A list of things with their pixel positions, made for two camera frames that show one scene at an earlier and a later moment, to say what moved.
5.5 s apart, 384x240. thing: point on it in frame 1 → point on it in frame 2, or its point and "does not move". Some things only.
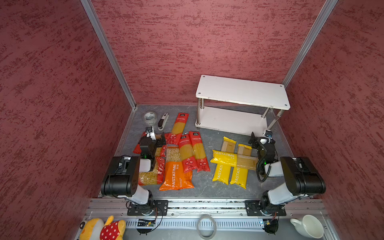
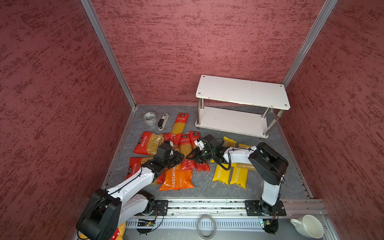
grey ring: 214,229 does not move
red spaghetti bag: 202,161 does not move
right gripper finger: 254,141 → 195,156
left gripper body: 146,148 → 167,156
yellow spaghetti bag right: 239,175 does not move
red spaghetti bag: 189,160 does not move
